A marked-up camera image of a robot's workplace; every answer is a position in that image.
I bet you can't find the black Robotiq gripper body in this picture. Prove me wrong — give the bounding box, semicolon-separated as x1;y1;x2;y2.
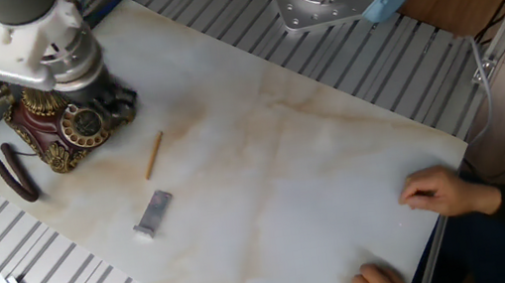
80;65;130;107

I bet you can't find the silver wrist sensor ring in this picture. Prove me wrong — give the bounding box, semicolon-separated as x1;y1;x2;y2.
35;26;111;97

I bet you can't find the small grey metal stand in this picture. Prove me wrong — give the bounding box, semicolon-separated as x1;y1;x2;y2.
127;187;179;242

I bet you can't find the brown coiled phone cord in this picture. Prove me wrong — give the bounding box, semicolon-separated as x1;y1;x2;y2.
0;109;42;209

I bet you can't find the antique red brass rotary phone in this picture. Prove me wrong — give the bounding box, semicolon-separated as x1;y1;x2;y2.
0;71;147;183

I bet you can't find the grey cable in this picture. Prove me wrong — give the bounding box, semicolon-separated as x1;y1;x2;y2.
453;33;502;143

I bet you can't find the person's right hand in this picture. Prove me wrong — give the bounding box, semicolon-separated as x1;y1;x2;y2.
393;155;505;229

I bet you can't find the white marble pattern board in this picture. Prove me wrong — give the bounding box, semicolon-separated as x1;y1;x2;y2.
0;0;489;283

